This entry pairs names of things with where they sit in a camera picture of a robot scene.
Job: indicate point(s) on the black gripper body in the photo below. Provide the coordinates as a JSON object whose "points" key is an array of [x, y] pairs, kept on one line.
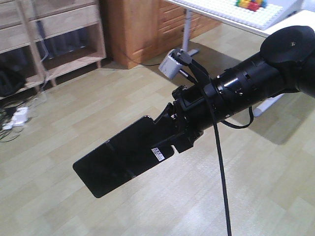
{"points": [[186, 134]]}

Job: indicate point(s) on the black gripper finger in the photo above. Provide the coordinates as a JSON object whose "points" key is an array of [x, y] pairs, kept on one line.
{"points": [[160, 131]]}

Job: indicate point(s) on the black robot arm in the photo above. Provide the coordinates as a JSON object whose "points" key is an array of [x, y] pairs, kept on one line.
{"points": [[285, 63]]}

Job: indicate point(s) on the wooden drawer cabinet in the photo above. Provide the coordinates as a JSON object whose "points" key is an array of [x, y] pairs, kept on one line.
{"points": [[138, 30]]}

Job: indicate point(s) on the white table with pegboard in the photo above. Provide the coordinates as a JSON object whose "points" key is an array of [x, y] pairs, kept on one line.
{"points": [[250, 14]]}

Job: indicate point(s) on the white power strip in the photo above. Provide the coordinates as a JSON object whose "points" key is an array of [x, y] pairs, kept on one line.
{"points": [[19, 118]]}

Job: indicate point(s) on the wooden shelf unit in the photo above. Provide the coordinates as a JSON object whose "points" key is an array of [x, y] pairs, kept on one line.
{"points": [[45, 39]]}

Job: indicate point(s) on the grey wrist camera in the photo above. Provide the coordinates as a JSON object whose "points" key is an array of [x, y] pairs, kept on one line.
{"points": [[173, 62]]}

